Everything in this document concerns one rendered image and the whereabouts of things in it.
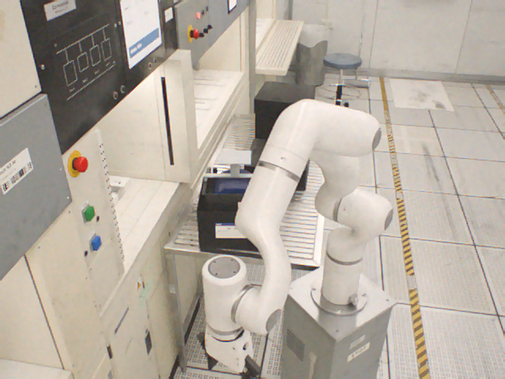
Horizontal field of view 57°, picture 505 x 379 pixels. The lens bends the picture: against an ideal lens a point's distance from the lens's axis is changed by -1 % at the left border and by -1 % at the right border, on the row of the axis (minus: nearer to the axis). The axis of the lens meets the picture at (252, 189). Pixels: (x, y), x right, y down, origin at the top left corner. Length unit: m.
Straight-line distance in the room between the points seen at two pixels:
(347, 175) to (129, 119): 1.04
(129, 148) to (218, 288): 1.24
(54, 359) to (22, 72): 0.75
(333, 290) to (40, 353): 0.87
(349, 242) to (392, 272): 1.54
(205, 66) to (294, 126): 2.47
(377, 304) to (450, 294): 1.30
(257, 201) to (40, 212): 0.48
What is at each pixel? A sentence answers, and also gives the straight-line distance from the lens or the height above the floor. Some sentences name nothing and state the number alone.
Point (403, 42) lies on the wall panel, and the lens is 5.96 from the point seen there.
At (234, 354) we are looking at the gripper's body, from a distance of 1.02.
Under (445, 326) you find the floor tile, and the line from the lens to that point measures 2.74.
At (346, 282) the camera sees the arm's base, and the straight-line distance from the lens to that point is 1.54.
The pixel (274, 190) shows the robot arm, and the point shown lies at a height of 1.44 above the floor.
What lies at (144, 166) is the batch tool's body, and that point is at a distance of 2.05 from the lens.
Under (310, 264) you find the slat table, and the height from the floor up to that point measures 0.76.
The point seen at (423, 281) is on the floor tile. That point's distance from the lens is 2.95.
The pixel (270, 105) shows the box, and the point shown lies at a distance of 2.45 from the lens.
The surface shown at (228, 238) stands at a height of 0.81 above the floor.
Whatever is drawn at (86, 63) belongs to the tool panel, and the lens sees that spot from 1.26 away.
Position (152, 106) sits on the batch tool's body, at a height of 1.21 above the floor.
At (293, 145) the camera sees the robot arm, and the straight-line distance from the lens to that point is 0.91.
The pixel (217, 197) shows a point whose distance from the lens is 1.72.
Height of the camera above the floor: 1.92
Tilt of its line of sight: 33 degrees down
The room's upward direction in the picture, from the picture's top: straight up
